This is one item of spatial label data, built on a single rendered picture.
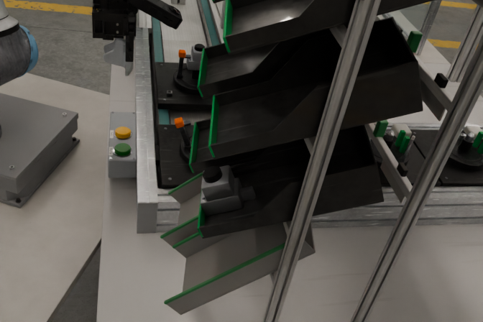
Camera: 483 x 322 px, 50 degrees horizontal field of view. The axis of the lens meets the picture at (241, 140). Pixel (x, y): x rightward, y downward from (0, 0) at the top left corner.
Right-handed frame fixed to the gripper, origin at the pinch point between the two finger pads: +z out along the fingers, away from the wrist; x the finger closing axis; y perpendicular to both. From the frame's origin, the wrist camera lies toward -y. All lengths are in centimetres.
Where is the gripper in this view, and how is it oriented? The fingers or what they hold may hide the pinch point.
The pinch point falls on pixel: (130, 69)
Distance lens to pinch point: 111.3
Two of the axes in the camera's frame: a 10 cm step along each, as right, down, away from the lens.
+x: 1.7, 6.1, -7.7
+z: -1.4, 7.9, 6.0
